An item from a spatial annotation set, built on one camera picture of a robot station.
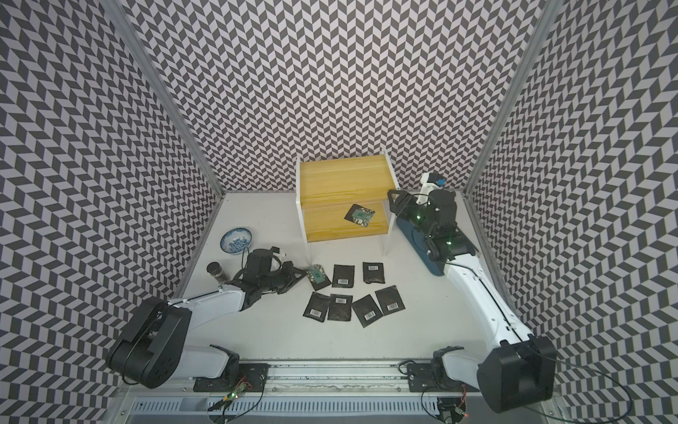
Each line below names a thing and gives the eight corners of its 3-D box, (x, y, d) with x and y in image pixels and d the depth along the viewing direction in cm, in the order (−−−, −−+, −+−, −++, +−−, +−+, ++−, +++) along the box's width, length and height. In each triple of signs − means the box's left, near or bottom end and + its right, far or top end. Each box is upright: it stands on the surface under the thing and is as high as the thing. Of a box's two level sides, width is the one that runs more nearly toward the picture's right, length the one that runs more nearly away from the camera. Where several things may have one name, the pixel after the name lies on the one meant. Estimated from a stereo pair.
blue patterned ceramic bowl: (224, 253, 100) (218, 245, 96) (231, 235, 106) (226, 225, 101) (247, 253, 100) (241, 245, 96) (252, 235, 106) (248, 225, 101)
